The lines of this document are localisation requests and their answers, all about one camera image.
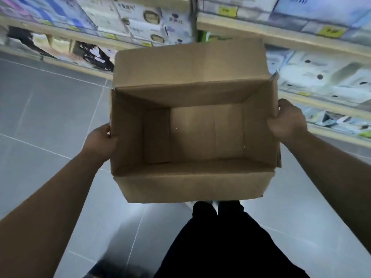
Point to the person's right hand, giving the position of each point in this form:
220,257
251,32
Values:
289,121

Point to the person's left hand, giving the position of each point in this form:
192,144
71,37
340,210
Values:
97,144

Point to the person's right thumb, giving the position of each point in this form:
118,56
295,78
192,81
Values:
274,124

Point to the person's left thumb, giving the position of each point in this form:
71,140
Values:
113,137

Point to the brown cardboard box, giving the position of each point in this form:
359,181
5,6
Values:
191,133

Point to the person's left forearm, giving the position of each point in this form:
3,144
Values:
49,211

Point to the person's right forearm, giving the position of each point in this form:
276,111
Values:
333,176

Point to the row of pale blue packets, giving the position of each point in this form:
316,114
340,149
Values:
324,75

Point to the row of dark printed packets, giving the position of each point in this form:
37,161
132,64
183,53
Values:
92,56

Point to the beige shelf unit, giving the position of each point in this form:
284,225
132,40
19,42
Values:
58,33
289,33

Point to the green packet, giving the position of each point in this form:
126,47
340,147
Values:
206,36

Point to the row of pale grey boxes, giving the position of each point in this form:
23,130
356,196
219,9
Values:
304,11

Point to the row of white product boxes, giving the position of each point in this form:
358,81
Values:
127,20

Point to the yellow shelf price labels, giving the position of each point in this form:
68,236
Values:
227,10

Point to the person's black trousers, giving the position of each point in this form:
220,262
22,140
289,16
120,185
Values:
226,246

